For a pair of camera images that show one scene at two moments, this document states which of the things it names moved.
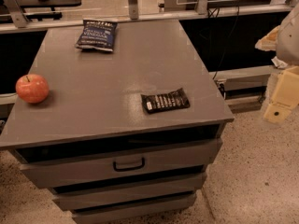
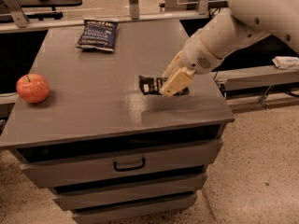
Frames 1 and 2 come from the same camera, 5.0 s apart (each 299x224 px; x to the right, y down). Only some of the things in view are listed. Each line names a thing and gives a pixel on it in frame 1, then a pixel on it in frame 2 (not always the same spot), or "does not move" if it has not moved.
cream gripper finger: [268, 43] to [174, 67]
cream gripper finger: [286, 96] to [182, 78]
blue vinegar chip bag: [97, 35] does not move
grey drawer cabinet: [120, 120] does not move
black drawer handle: [124, 169] does not move
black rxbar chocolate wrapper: [165, 102] to [152, 85]
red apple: [32, 88] does not move
